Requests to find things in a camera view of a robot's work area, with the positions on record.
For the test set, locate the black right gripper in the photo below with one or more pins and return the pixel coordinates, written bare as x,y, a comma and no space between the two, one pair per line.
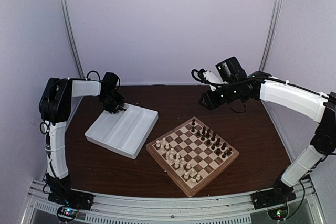
212,104

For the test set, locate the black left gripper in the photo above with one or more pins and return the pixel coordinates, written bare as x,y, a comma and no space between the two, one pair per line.
121,102

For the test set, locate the white plastic sorting tray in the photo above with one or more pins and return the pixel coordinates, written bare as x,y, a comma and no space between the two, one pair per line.
124,132

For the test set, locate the dark chess piece eleventh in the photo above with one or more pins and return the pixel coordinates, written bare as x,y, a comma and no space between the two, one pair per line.
213,136

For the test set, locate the wooden chess board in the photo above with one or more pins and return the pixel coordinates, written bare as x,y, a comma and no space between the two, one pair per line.
215,163

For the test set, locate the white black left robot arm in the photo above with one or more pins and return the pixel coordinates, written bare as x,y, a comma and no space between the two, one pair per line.
55,110

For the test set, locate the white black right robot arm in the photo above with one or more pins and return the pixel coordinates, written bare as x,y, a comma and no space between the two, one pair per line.
305,119

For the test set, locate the white chess pieces group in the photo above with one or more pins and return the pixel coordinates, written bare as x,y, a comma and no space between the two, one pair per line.
184,156

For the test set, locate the left controller board with LEDs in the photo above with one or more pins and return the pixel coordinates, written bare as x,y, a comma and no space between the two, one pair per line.
66,214

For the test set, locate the controller board with leds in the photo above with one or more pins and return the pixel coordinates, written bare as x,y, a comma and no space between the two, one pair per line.
66,214
278,213

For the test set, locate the right controller board with LEDs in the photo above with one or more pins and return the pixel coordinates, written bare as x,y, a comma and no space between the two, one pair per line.
278,213

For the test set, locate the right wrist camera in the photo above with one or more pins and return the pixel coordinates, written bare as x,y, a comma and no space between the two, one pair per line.
207,77

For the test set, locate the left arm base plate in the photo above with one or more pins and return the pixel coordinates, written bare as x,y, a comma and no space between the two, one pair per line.
74,199

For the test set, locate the aluminium front frame rail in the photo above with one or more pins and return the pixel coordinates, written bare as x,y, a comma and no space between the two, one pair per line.
234,208

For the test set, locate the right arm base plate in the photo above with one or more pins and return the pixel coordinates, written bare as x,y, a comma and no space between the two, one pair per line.
271,197

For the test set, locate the aluminium left corner post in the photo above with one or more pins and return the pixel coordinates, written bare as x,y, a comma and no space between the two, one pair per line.
71,38

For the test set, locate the aluminium corner post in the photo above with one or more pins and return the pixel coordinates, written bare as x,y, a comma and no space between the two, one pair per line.
71,38
275,15

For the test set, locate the aluminium right corner post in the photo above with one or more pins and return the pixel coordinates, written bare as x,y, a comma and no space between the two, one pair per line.
275,15

